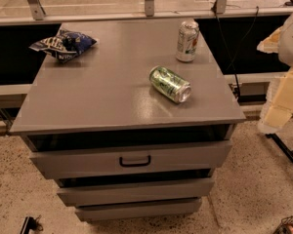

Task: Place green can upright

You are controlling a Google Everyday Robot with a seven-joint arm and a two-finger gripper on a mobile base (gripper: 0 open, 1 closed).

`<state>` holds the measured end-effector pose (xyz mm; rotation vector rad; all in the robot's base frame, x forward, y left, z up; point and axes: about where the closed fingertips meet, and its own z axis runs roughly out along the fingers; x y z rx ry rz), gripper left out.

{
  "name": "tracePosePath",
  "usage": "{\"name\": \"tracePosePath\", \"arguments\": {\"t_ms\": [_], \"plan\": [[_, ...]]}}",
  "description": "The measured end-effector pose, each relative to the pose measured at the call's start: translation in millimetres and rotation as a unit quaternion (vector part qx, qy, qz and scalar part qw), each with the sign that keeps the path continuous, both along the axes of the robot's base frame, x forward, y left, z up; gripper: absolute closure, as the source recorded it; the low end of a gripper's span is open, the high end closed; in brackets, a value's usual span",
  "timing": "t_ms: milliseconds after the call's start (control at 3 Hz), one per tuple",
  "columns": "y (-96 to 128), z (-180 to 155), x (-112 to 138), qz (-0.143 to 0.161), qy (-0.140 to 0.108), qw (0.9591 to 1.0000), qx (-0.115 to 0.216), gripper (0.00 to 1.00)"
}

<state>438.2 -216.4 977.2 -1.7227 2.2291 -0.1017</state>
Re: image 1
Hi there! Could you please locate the black stand leg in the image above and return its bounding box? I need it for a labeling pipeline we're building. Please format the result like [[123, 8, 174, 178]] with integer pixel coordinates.
[[267, 134, 293, 164]]

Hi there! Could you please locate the grey drawer cabinet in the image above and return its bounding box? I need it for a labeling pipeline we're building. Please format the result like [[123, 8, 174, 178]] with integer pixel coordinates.
[[9, 18, 247, 224]]

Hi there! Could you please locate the white soda can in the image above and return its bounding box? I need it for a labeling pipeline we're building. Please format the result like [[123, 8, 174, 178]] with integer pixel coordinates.
[[176, 19, 199, 62]]

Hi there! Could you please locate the bottom grey drawer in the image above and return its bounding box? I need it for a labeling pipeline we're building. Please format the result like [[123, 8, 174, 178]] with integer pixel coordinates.
[[75, 198, 201, 222]]

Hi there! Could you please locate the blue chip bag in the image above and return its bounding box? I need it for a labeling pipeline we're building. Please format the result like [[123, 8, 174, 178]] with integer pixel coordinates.
[[29, 29, 97, 63]]

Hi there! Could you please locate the wire basket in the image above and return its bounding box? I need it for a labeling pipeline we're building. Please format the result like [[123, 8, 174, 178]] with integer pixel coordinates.
[[273, 215, 293, 234]]

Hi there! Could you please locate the black floor device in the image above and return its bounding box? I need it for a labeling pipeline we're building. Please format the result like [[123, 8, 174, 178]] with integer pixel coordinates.
[[20, 216, 43, 234]]

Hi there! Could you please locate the top grey drawer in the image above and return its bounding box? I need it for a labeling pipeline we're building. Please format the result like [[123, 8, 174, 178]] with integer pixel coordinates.
[[30, 140, 231, 179]]

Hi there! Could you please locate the green soda can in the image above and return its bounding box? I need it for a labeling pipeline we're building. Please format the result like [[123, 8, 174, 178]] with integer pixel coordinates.
[[148, 65, 191, 103]]

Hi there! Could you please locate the black hanging cable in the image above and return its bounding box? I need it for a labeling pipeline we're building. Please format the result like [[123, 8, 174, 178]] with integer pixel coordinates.
[[212, 3, 260, 99]]

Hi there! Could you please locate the metal railing frame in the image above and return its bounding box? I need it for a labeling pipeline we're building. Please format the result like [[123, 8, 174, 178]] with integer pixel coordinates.
[[0, 0, 293, 25]]

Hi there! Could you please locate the middle grey drawer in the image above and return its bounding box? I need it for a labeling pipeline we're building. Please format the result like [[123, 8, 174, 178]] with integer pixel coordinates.
[[57, 177, 214, 207]]

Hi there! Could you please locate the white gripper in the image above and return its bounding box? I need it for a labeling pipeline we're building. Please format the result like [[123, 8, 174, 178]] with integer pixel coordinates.
[[257, 13, 293, 134]]

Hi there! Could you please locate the black drawer handle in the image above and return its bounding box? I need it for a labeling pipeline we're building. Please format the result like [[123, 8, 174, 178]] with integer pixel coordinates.
[[119, 155, 151, 168]]

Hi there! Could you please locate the grey drawer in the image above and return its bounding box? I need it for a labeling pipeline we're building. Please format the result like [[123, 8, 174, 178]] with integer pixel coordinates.
[[30, 140, 231, 179], [57, 177, 214, 207], [75, 198, 201, 222]]

